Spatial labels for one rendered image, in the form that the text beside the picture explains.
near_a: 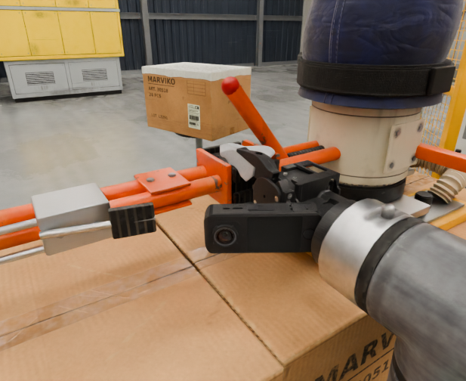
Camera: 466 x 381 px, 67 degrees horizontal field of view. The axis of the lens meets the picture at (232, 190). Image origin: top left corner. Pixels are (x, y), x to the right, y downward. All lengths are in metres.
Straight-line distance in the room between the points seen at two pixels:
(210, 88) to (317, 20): 1.60
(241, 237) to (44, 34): 7.37
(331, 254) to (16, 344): 0.35
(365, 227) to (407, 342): 0.09
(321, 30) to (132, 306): 0.44
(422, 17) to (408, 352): 0.39
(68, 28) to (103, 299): 7.31
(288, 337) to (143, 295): 0.19
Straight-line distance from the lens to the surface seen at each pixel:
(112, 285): 0.51
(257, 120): 0.47
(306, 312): 0.46
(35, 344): 0.47
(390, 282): 0.28
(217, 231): 0.34
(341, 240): 0.31
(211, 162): 0.46
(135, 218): 0.38
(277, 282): 0.49
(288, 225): 0.35
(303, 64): 0.58
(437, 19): 0.55
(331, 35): 0.54
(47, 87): 7.74
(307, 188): 0.38
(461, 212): 0.72
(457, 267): 0.28
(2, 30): 7.59
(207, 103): 2.15
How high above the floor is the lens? 1.25
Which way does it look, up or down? 25 degrees down
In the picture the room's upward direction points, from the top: straight up
